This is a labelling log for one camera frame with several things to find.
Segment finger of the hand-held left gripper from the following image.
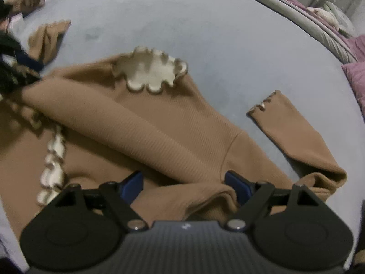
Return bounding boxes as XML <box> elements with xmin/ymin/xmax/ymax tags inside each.
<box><xmin>11</xmin><ymin>47</ymin><xmax>45</xmax><ymax>74</ymax></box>

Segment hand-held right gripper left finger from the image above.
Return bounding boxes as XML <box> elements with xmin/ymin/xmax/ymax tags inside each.
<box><xmin>51</xmin><ymin>171</ymin><xmax>149</xmax><ymax>232</ymax></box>

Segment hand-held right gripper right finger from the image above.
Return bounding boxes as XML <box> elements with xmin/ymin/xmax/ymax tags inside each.
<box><xmin>225</xmin><ymin>171</ymin><xmax>321</xmax><ymax>232</ymax></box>

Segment brown top with cream ruffles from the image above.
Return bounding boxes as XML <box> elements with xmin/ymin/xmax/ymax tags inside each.
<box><xmin>0</xmin><ymin>20</ymin><xmax>348</xmax><ymax>230</ymax></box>

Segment beige knitted sweater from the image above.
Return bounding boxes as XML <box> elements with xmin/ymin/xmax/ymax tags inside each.
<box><xmin>11</xmin><ymin>0</ymin><xmax>48</xmax><ymax>17</ymax></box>

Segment grey bed sheet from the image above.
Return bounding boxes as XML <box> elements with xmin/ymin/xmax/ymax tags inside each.
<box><xmin>0</xmin><ymin>0</ymin><xmax>365</xmax><ymax>263</ymax></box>

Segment pink pillow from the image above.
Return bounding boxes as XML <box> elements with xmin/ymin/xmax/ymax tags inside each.
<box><xmin>341</xmin><ymin>61</ymin><xmax>365</xmax><ymax>115</ymax></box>

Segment pink and grey duvet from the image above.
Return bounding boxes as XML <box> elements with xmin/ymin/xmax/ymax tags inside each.
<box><xmin>200</xmin><ymin>0</ymin><xmax>365</xmax><ymax>64</ymax></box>

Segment cream plush toy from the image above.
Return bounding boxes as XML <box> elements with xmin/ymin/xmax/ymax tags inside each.
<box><xmin>306</xmin><ymin>6</ymin><xmax>340</xmax><ymax>29</ymax></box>

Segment folded grey green blanket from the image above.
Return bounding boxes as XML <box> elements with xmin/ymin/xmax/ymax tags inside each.
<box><xmin>323</xmin><ymin>0</ymin><xmax>356</xmax><ymax>37</ymax></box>

